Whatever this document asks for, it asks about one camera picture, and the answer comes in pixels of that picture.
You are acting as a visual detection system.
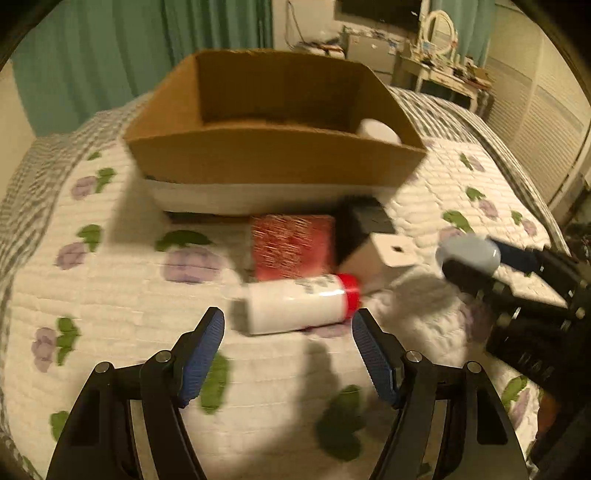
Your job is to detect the white round object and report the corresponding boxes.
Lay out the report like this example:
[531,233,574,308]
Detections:
[357,119,402,147]

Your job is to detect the floral quilted blanket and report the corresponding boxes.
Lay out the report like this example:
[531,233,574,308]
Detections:
[0,85,570,480]

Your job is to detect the green curtain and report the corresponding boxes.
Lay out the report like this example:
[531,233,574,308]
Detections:
[11,0,274,136]

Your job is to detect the white storage cabinet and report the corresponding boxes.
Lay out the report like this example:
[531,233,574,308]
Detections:
[346,33,399,73]

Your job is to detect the black wall television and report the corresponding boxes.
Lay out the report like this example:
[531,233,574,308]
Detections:
[334,0,424,25]

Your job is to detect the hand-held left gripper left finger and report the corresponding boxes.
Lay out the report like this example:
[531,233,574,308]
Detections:
[46,307,226,480]

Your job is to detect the grey-blue round case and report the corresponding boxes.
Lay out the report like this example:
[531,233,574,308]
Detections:
[436,234,502,274]

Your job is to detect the white bottle with red cap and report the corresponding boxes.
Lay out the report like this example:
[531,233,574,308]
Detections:
[231,273,361,336]

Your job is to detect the red patterned box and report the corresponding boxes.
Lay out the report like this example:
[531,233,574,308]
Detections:
[249,213,338,282]

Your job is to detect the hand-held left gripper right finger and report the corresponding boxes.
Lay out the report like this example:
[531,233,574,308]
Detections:
[352,308,527,480]

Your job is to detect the white louvred wardrobe doors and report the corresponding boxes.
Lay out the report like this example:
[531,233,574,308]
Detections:
[484,0,589,206]

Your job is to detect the white flat box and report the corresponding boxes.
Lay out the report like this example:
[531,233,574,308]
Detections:
[145,177,394,217]

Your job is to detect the black and white box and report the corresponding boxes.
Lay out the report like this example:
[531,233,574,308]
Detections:
[334,196,428,283]

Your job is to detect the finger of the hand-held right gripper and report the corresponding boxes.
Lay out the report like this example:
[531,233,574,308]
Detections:
[442,259,520,319]
[485,235,580,278]

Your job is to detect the white vanity table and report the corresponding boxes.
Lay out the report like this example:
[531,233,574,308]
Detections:
[398,45,492,117]

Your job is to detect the brown cardboard box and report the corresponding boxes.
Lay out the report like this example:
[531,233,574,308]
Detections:
[124,50,428,189]

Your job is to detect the round white-framed mirror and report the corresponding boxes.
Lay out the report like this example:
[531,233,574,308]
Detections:
[422,10,459,48]

